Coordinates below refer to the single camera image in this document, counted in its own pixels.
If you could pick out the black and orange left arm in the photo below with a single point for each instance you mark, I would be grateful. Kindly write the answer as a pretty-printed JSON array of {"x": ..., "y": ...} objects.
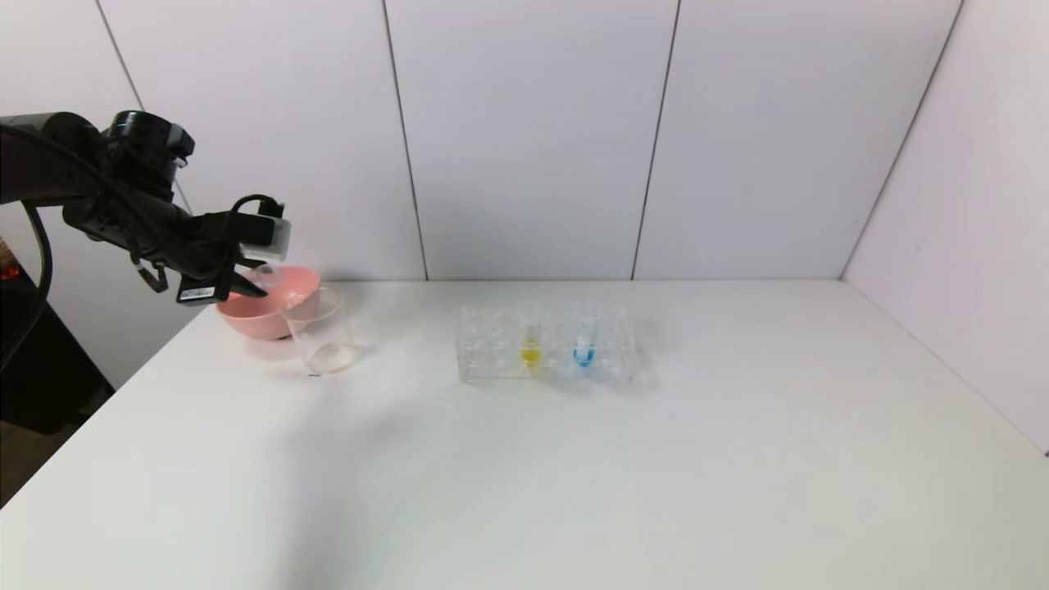
[{"x": 82, "y": 172}]

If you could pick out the test tube with red pigment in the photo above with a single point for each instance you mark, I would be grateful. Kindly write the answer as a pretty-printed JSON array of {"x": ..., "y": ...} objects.
[{"x": 266, "y": 272}]

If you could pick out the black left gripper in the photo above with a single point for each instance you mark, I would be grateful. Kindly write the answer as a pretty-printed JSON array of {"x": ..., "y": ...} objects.
[{"x": 201, "y": 290}]

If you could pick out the pink plastic bowl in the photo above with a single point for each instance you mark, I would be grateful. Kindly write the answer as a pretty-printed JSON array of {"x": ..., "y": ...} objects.
[{"x": 254, "y": 319}]

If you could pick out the clear acrylic tube rack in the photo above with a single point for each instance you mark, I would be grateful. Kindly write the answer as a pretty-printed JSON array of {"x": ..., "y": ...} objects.
[{"x": 492, "y": 352}]

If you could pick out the test tube with yellow pigment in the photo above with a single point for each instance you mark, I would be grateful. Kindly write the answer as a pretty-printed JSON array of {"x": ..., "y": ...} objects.
[{"x": 531, "y": 354}]

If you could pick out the test tube with blue pigment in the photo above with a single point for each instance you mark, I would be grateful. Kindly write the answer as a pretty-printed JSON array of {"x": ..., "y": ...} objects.
[{"x": 583, "y": 354}]

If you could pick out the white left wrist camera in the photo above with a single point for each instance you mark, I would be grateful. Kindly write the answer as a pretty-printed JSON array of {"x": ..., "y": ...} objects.
[{"x": 279, "y": 238}]

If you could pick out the clear glass beaker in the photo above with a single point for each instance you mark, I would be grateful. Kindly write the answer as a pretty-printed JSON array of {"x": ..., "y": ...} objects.
[{"x": 324, "y": 344}]

